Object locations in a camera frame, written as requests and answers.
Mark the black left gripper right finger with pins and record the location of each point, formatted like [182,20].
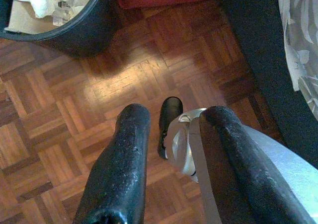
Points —
[236,154]

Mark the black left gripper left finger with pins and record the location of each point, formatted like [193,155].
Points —
[116,164]

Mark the dark bed base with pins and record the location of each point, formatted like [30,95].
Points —
[261,47]

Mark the black round trash bin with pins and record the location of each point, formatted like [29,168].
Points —
[87,35]

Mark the beige floral bed sheet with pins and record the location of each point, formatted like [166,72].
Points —
[298,35]

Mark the brown cardboard piece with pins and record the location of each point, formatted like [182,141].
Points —
[24,20]

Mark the crumpled white paper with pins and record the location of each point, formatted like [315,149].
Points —
[42,3]

